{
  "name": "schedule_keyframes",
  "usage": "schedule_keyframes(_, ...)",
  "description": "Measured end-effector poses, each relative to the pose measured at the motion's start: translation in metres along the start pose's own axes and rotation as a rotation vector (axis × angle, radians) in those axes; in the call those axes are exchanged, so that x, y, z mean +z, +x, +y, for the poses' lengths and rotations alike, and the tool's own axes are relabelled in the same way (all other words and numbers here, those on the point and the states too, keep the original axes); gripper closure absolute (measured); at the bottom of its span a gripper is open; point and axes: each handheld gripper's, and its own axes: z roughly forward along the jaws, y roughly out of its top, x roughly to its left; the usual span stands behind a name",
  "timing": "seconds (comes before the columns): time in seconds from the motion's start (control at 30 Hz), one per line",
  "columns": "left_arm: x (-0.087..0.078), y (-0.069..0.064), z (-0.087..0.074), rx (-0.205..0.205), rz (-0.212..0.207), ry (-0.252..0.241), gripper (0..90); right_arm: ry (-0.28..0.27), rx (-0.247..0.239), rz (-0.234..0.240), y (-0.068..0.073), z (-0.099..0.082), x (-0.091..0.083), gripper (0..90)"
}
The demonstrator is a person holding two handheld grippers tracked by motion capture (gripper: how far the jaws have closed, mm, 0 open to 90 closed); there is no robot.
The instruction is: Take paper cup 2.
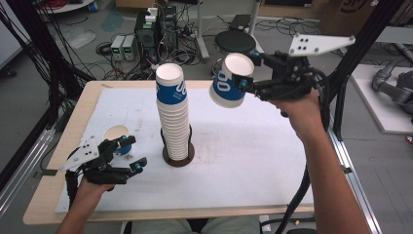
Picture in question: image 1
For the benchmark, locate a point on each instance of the white floor board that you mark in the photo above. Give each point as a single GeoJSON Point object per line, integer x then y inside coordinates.
{"type": "Point", "coordinates": [380, 113]}

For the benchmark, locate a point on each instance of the round white table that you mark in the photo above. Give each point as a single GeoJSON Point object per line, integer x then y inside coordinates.
{"type": "Point", "coordinates": [69, 5]}

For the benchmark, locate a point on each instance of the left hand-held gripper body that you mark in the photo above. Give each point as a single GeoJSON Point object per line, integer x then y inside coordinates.
{"type": "Point", "coordinates": [97, 162]}

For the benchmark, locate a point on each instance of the black computer tower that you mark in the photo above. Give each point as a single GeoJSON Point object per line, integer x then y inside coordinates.
{"type": "Point", "coordinates": [146, 32]}

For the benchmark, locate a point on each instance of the person's left hand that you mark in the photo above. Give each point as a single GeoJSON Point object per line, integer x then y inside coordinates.
{"type": "Point", "coordinates": [95, 188]}

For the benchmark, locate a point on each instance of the cardboard box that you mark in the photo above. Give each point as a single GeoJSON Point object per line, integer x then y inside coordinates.
{"type": "Point", "coordinates": [347, 14]}

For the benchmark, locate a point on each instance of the white table mat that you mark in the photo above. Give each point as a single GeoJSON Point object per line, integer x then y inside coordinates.
{"type": "Point", "coordinates": [243, 156]}

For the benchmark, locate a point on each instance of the black rod cup holder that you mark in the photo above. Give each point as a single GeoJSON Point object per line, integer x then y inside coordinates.
{"type": "Point", "coordinates": [178, 161]}

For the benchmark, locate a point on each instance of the round wooden disc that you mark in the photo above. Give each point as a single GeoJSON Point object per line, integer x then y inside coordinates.
{"type": "Point", "coordinates": [114, 132]}

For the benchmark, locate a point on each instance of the person's legs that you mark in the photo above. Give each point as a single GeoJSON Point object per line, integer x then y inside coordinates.
{"type": "Point", "coordinates": [162, 226]}

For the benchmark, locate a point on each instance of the person's right hand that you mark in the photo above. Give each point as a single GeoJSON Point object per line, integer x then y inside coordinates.
{"type": "Point", "coordinates": [300, 112]}

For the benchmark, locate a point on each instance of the grey power supply unit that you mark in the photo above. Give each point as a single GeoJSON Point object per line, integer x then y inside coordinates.
{"type": "Point", "coordinates": [117, 48]}
{"type": "Point", "coordinates": [129, 48]}

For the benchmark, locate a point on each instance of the black round stool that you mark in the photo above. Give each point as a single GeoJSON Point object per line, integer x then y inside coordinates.
{"type": "Point", "coordinates": [234, 41]}

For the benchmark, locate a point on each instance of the white desk leg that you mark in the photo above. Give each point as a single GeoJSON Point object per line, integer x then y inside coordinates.
{"type": "Point", "coordinates": [202, 32]}
{"type": "Point", "coordinates": [254, 16]}

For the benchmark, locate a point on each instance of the stack of paper cups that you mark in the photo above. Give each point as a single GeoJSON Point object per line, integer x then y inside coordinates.
{"type": "Point", "coordinates": [172, 110]}

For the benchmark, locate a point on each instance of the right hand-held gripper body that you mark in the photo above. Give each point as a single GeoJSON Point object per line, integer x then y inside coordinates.
{"type": "Point", "coordinates": [292, 79]}

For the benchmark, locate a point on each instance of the black laptop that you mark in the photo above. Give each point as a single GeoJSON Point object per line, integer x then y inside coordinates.
{"type": "Point", "coordinates": [239, 22]}

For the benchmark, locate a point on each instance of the aluminium rail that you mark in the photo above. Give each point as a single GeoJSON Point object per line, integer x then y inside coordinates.
{"type": "Point", "coordinates": [22, 169]}
{"type": "Point", "coordinates": [355, 182]}

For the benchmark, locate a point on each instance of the blue white paper cup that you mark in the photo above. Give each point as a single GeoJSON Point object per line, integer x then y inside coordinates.
{"type": "Point", "coordinates": [229, 81]}

